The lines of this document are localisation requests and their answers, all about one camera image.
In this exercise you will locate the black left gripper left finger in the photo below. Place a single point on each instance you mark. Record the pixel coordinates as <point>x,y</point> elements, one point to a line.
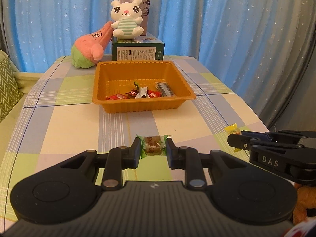
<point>116,161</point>

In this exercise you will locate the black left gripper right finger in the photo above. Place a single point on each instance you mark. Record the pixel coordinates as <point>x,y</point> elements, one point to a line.
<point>190,161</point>

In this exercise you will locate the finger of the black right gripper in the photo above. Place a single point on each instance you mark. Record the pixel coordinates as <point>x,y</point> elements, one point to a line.
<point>280,133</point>
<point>277,145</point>

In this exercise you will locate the yellow candy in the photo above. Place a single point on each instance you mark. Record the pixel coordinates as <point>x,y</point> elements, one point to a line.
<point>232,129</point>

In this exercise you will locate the green brown candy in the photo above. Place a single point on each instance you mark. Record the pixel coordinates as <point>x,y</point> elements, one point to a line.
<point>152,145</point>

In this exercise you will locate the red square candy packet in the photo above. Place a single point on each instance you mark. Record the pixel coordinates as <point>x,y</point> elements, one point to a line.
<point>117,97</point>

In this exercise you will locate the small dark red candy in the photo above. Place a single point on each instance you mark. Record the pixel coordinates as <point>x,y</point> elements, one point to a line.
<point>132,94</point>

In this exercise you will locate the grey black snack packet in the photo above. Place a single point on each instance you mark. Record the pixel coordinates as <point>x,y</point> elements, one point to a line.
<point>164,89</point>

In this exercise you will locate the large red candy packet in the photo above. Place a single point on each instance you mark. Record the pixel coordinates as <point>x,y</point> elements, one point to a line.
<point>153,94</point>

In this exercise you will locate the green clear snack bag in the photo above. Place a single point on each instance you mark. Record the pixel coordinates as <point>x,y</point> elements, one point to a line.
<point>142,91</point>

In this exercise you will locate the person's right hand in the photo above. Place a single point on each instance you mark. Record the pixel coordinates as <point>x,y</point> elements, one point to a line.
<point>306,200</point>

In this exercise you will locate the orange plastic tray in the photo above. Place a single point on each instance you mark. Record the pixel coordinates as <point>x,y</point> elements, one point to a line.
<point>117,77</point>

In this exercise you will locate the checkered tablecloth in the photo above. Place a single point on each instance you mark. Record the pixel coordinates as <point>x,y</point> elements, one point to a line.
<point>57,119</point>

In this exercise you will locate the blue star curtain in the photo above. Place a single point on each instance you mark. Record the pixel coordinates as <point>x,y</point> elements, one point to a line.
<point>263,50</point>

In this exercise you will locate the pink star plush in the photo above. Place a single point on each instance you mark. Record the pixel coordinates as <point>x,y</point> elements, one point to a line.
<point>88,49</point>

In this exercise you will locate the green printed box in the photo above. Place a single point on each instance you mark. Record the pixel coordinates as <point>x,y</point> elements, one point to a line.
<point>146,47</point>

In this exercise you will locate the green zigzag cushion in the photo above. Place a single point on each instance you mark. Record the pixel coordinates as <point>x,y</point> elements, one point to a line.
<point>10,92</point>

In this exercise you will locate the white bunny plush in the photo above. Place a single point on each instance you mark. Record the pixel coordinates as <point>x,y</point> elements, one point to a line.
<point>127,18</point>

